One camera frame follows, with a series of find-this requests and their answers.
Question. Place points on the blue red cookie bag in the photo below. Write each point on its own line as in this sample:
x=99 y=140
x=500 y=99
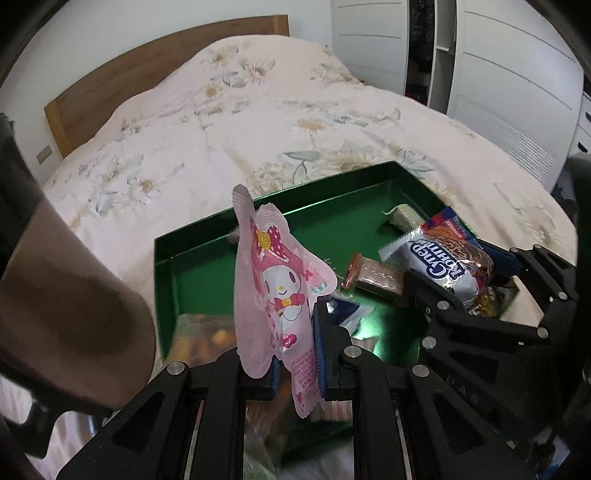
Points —
x=446 y=252

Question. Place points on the white wardrobe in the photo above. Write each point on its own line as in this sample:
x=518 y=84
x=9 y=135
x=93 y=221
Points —
x=499 y=67

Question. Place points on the clear pink candy bag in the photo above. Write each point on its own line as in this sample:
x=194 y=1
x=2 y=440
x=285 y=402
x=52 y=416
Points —
x=199 y=339

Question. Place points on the floral cream bed quilt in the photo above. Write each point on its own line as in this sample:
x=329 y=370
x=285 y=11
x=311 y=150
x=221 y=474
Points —
x=272 y=113

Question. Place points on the green tray box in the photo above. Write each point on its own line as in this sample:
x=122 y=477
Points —
x=194 y=272

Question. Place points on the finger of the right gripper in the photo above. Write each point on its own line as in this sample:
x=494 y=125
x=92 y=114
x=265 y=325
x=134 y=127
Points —
x=439 y=306
x=549 y=278

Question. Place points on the beige wall socket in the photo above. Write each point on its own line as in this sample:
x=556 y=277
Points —
x=44 y=154

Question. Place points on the orange red snack packet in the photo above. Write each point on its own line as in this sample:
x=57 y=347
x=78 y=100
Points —
x=373 y=277

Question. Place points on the olive green snack packet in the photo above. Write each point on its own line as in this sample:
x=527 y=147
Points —
x=404 y=217

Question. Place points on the brown black thermos jug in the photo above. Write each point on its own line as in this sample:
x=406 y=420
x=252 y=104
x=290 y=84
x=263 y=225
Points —
x=72 y=333

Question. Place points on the blue white long snack bag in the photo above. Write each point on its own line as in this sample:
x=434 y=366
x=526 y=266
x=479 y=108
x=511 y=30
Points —
x=343 y=314

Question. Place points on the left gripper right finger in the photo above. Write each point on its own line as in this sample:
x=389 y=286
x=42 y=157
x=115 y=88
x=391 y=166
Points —
x=347 y=372

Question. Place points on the pink cartoon snack packet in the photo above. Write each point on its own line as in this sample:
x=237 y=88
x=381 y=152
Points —
x=277 y=284

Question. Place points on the wooden headboard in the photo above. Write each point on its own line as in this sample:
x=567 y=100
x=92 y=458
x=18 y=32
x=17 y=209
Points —
x=77 y=114

